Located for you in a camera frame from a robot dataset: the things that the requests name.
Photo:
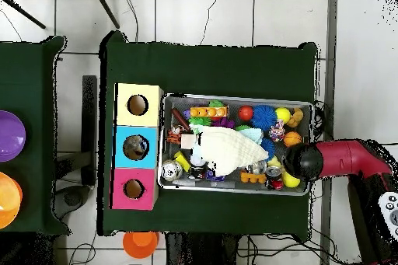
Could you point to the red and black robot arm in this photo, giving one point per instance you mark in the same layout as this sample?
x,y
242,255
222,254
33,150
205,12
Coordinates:
x,y
339,159

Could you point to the yellow smooth ball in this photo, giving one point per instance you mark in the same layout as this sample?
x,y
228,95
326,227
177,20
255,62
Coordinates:
x,y
283,115

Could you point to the orange plastic bowl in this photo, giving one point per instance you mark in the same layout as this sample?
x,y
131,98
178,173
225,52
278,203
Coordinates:
x,y
7,199

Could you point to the black metal frame legs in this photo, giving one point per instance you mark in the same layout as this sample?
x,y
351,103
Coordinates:
x,y
107,10

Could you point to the crushed red drink can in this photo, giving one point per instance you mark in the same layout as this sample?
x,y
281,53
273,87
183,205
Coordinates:
x,y
274,178

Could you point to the silver mesh bin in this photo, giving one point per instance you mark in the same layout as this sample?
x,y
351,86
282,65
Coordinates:
x,y
236,101

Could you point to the plain wooden cube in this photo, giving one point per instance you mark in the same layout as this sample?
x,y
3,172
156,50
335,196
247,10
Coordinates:
x,y
187,141

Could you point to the dark green table cloth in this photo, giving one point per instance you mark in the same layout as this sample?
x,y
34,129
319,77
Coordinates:
x,y
31,91
202,69

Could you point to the orange toy building block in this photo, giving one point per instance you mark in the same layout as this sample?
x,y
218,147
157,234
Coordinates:
x,y
209,112

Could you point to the wooden box with three holes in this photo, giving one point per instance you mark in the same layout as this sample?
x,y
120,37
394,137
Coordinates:
x,y
149,162

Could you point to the purple plastic plate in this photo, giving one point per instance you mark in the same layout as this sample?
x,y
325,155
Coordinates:
x,y
11,136

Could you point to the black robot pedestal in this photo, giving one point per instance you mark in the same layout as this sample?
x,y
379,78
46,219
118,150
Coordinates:
x,y
199,252

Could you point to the blue spiky rubber ball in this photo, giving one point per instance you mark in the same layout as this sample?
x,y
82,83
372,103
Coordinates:
x,y
263,117

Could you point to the cream knitted cloth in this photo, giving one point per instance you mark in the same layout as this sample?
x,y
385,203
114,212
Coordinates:
x,y
230,150

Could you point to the orange toy basketball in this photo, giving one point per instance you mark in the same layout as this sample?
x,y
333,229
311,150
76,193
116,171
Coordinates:
x,y
292,138

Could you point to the orange plastic cup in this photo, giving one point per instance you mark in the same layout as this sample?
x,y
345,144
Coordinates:
x,y
140,244

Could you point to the mint knitted cloth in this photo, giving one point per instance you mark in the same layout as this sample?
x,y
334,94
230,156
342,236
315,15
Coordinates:
x,y
253,136

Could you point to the tiger striped plush toy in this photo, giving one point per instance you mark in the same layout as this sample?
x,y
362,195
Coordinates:
x,y
174,136

